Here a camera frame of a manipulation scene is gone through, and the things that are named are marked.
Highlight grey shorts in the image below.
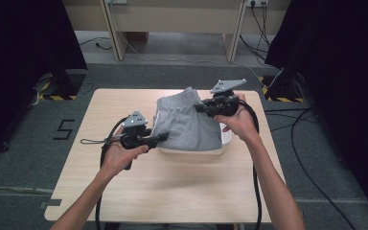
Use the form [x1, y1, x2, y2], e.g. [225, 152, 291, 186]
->
[151, 86, 224, 152]

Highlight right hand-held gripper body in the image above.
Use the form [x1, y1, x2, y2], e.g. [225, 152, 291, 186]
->
[203, 79, 248, 118]

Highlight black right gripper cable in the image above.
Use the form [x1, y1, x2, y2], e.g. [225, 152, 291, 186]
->
[236, 99, 264, 230]

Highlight white plastic basket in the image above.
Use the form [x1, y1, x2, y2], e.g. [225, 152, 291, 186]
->
[156, 122, 235, 157]

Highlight black cable bundle under desk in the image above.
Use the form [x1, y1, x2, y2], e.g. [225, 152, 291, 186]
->
[239, 2, 273, 66]

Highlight white wall socket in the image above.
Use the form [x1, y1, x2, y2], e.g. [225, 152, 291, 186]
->
[246, 0, 269, 9]

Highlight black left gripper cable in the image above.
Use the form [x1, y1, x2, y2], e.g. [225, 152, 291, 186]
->
[94, 116, 129, 230]

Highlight short black plug cable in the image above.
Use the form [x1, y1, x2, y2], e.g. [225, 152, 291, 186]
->
[79, 35, 113, 52]

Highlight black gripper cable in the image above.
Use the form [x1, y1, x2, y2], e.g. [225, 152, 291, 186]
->
[94, 116, 129, 230]
[236, 99, 264, 230]

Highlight long black floor cable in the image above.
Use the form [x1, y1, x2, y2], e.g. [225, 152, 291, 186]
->
[264, 106, 359, 230]

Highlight person's right hand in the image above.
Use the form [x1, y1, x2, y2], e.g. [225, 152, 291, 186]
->
[214, 93, 260, 146]

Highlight grey gripper lanyard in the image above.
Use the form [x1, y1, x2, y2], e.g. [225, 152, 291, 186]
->
[80, 135, 124, 146]

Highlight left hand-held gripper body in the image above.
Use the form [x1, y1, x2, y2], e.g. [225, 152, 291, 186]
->
[119, 110, 158, 151]

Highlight black stand base striped tape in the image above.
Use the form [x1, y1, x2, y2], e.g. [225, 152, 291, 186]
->
[258, 74, 305, 104]
[33, 71, 87, 102]

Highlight black curtain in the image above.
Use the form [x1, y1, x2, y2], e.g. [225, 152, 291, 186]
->
[0, 0, 89, 162]
[264, 0, 368, 221]

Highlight beige wooden desk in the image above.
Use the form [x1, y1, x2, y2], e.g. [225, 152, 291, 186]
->
[61, 0, 292, 63]

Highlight person's left hand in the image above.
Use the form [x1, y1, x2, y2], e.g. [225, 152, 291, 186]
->
[100, 126, 150, 179]

